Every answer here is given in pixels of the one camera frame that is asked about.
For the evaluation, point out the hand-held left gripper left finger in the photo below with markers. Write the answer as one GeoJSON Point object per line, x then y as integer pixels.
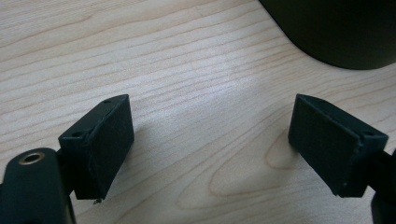
{"type": "Point", "coordinates": [102, 146]}

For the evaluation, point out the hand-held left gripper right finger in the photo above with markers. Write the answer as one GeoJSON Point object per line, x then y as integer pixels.
{"type": "Point", "coordinates": [330, 146]}

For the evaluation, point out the dark brown square storage box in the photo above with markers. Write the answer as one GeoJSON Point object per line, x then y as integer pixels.
{"type": "Point", "coordinates": [336, 31]}

